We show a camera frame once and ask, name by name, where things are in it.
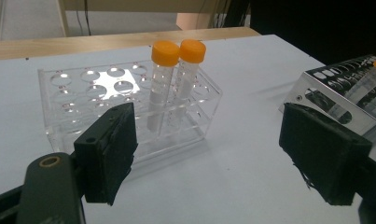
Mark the perforated metal tube rack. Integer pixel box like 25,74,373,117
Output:
278,54,376,138

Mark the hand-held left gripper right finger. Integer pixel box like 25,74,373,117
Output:
278,102,374,206

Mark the clear acrylic tube rack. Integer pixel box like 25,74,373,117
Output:
37,60,223,166

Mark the black hanging cable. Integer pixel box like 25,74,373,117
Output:
82,0,92,36

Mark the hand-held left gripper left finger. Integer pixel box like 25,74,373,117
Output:
73,102,139,207

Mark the beige desk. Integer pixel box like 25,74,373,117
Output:
56,0,222,38

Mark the white table board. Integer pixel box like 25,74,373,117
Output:
0,34,376,224

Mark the orange-capped clear test tube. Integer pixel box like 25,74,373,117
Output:
146,40,181,133
167,38,207,130
331,54,376,124

